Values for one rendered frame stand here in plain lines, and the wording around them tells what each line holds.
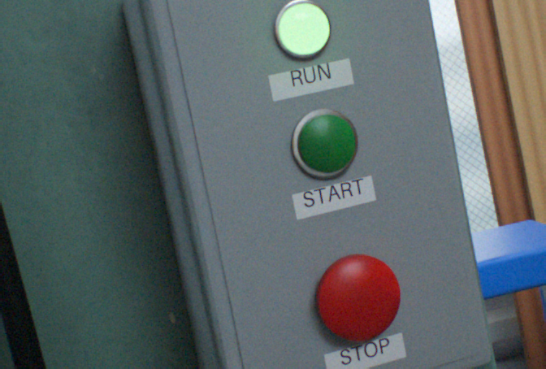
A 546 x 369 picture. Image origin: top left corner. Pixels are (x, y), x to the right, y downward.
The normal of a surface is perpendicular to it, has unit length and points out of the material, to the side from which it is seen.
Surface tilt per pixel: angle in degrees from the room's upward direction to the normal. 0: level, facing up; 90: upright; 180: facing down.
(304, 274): 90
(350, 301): 90
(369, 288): 90
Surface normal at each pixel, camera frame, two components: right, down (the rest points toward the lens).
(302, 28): 0.22, 0.07
